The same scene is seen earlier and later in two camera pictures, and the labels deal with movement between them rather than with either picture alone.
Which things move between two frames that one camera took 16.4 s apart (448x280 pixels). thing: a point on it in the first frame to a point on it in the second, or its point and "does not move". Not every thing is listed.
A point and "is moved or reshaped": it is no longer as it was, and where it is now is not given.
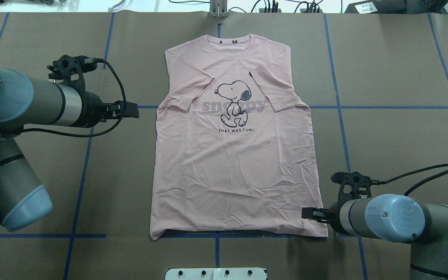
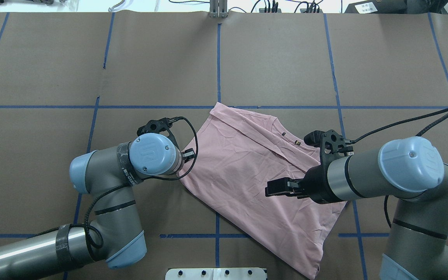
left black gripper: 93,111 to 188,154
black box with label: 378,6 does not move
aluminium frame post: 218,9 does not move
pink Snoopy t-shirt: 234,151 is moved or reshaped
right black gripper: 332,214 to 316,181
